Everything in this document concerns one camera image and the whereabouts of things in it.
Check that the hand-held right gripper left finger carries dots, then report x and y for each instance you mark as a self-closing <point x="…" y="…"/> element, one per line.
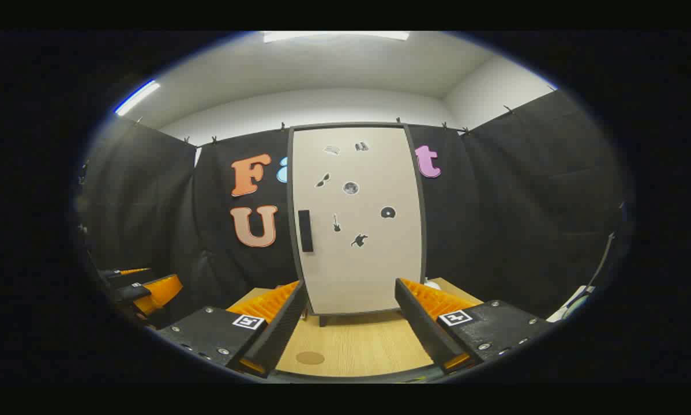
<point x="282" y="331"/>

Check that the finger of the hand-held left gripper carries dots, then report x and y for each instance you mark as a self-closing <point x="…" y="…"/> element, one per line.
<point x="161" y="291"/>
<point x="127" y="272"/>

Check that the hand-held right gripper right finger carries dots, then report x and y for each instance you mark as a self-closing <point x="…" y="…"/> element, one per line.
<point x="420" y="323"/>

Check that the round brown coaster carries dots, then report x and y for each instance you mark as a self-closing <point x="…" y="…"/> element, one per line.
<point x="310" y="358"/>

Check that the white cabinet door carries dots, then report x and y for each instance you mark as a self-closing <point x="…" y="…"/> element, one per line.
<point x="368" y="271"/>

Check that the grey cabinet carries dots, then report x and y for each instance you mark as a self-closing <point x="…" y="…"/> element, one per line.
<point x="423" y="242"/>

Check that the small white object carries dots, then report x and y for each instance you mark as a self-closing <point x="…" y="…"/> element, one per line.
<point x="433" y="283"/>

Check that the black backdrop cloth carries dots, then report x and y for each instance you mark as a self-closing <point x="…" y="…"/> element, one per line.
<point x="149" y="202"/>

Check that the ceiling light panel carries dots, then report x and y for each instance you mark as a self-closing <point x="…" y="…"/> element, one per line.
<point x="334" y="35"/>
<point x="138" y="97"/>

